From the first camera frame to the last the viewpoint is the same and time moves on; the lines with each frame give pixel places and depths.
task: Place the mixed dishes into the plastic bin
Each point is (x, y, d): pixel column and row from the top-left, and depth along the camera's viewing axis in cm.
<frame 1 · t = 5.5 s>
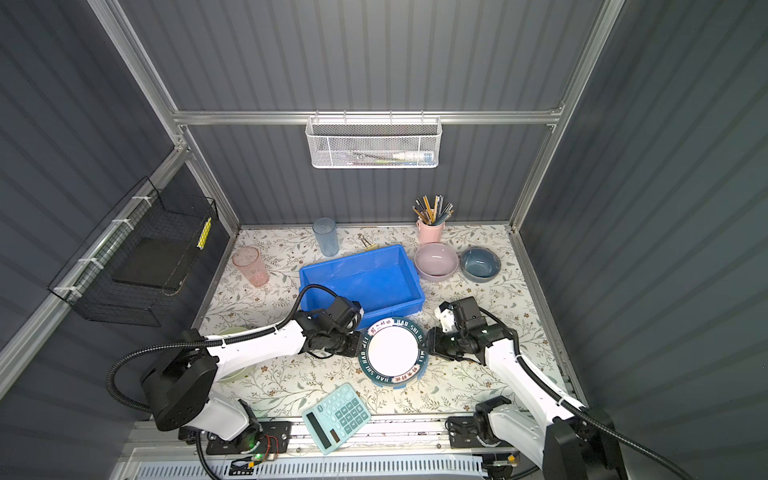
left hand: (364, 349, 84), fingers closed
right hand: (426, 348, 81), fingers open
blue plastic bin: (382, 282, 105), on the table
green rim lettered plate: (393, 351, 86), point 3 cm above the table
pink bowl: (435, 261, 111), on the table
blue grey bowl: (479, 264, 107), point 3 cm above the table
pink pencil cup: (430, 234, 114), point 5 cm above the table
blue translucent tumbler: (325, 230, 110), point 9 cm above the table
pink translucent tumbler: (248, 259, 114), on the table
pencils bundle: (433, 216, 114), point 10 cm above the table

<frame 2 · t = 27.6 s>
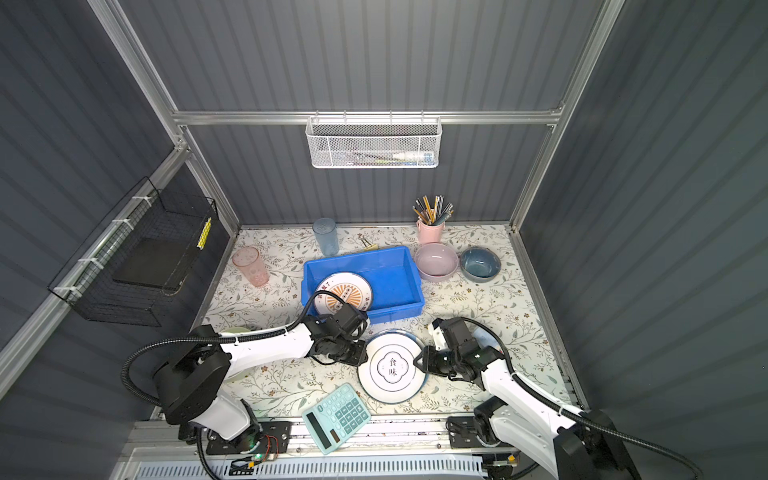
left hand: (367, 359, 84), fingers closed
right hand: (419, 364, 83), fingers open
orange sunburst plate: (351, 288, 101), point 3 cm above the table
white plate dark rings: (388, 373, 84), on the table
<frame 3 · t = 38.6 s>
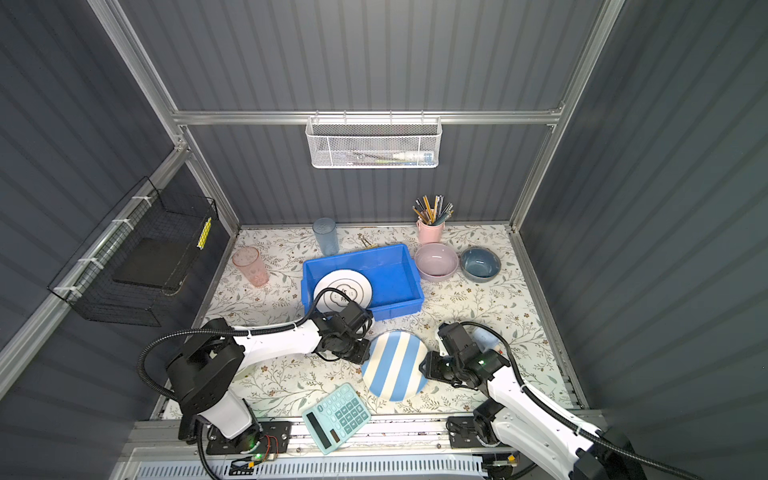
left hand: (369, 357, 86), fingers closed
right hand: (426, 370, 82), fingers open
white plate dark rings: (356, 287, 101), point 3 cm above the table
blue white striped plate: (392, 372, 84), point 2 cm above the table
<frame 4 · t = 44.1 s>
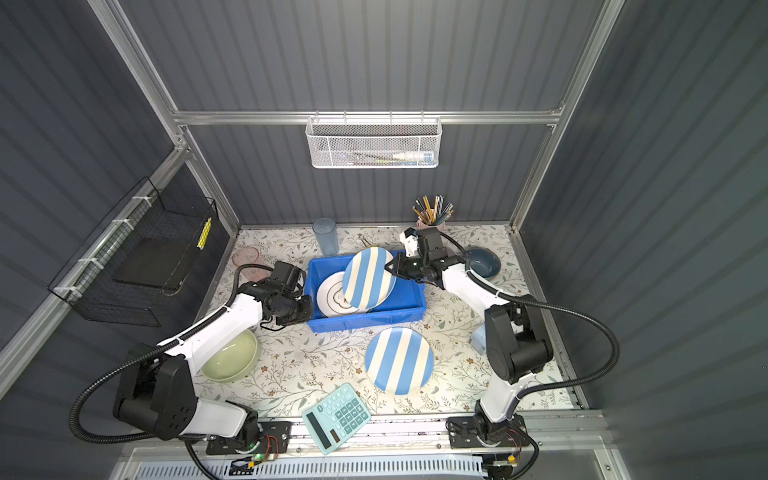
left hand: (311, 314, 87), fingers closed
right hand: (388, 268, 88), fingers closed
blue white striped plate: (367, 282, 92), point 12 cm above the table
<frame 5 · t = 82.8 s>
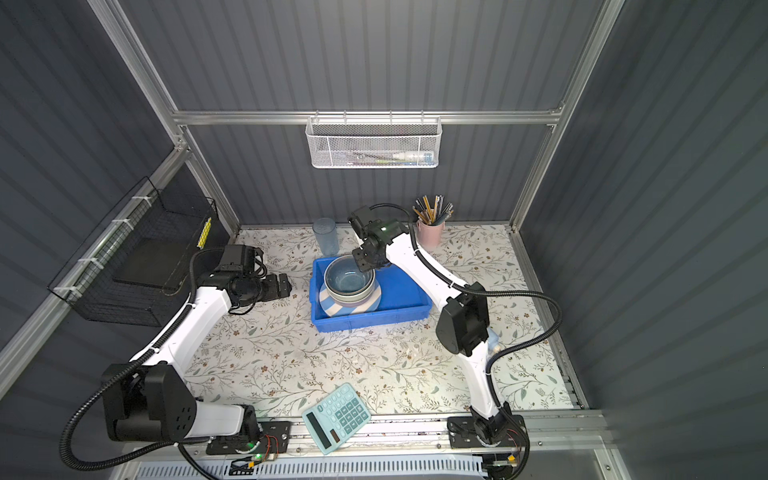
left hand: (273, 289, 86), fingers open
right hand: (368, 262, 88), fingers open
blue grey bowl: (342, 275, 95), point 11 cm above the table
blue striped plate: (341, 308, 93), point 6 cm above the table
green bowl: (351, 299, 87), point 13 cm above the table
